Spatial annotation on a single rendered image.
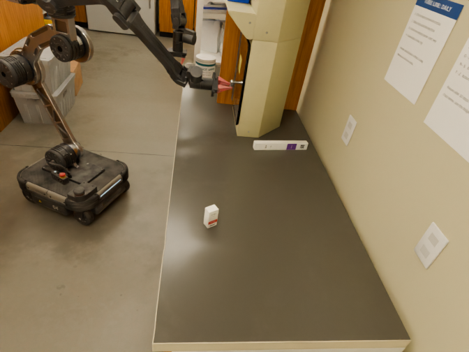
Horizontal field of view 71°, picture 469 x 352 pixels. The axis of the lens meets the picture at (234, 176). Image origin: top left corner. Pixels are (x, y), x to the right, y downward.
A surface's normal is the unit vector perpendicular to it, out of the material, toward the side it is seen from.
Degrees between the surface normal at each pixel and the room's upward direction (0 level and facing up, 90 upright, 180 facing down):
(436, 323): 90
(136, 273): 0
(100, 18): 90
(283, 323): 0
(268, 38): 90
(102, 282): 0
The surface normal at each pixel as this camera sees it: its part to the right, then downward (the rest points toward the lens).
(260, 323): 0.14, -0.79
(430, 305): -0.99, -0.06
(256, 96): 0.07, 0.61
